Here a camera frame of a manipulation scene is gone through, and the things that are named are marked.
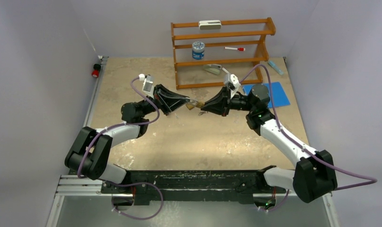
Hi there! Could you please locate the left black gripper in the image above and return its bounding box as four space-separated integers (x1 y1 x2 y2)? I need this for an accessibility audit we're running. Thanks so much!
138 85 189 117

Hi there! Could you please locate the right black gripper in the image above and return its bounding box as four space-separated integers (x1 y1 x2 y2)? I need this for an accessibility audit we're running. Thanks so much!
201 86 255 118

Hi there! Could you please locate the long shackle brass padlock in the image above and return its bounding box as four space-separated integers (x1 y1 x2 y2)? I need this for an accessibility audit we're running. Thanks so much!
186 99 204 110

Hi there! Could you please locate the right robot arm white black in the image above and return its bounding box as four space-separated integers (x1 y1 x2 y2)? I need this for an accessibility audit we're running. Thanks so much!
201 84 338 203

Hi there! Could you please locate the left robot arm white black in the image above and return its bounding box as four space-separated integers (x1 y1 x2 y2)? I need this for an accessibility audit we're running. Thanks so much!
64 84 191 193

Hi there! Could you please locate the grey stapler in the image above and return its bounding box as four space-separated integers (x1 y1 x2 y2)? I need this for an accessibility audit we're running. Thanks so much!
203 64 222 75

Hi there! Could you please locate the orange wooden shelf rack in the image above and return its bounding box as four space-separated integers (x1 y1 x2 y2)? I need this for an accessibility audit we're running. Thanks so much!
170 17 276 89

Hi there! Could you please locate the blue white jar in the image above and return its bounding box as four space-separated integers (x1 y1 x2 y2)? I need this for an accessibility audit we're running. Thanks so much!
191 41 205 60

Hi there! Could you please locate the white red marker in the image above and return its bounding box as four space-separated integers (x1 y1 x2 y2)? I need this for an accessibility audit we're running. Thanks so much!
224 47 246 52

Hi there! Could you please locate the light blue eraser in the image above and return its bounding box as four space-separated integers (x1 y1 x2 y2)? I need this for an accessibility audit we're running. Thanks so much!
267 60 284 75

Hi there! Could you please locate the red emergency stop button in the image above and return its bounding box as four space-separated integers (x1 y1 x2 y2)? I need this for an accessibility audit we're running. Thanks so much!
91 64 102 78

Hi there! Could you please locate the white rectangular box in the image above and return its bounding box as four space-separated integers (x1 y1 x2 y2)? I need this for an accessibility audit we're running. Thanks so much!
198 20 222 31

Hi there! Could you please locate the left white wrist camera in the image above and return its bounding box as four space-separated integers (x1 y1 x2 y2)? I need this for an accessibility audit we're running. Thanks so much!
138 74 155 97

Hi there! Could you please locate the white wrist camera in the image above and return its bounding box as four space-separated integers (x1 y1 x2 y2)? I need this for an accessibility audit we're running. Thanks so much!
138 74 155 97
224 73 241 92

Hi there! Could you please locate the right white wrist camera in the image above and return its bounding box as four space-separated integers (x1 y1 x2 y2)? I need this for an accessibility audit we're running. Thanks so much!
224 73 241 92

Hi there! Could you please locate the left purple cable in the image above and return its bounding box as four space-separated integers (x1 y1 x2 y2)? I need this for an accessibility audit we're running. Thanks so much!
77 77 160 179

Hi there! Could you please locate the black base frame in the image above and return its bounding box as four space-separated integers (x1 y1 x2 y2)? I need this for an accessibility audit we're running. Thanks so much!
101 170 286 207

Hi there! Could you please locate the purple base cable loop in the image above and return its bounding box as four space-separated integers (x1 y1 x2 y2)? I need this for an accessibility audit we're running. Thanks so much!
103 180 165 220

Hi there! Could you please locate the aluminium rail frame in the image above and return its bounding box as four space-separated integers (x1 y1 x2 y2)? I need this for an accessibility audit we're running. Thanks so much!
46 55 339 227

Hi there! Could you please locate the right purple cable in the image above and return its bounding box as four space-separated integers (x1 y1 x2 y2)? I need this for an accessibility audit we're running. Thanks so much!
239 64 378 192

